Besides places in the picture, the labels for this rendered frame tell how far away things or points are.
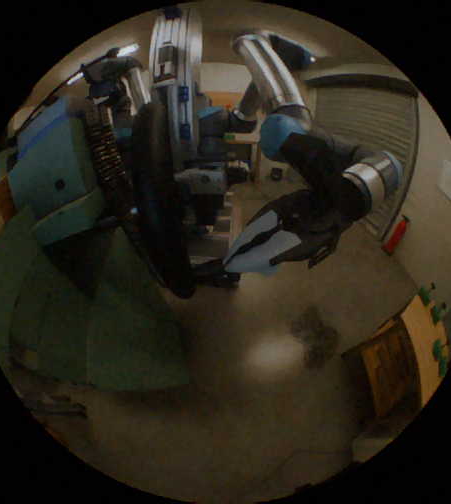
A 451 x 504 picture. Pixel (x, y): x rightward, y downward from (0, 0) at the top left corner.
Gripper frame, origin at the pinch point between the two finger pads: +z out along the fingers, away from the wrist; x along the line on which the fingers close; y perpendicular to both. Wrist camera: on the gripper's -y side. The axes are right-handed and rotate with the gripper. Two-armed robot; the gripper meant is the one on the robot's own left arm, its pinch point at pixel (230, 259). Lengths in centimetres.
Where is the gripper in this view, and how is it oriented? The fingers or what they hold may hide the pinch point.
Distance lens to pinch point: 17.2
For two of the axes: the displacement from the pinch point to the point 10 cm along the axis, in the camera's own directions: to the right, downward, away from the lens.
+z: -8.5, 5.1, 1.5
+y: 4.3, 4.9, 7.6
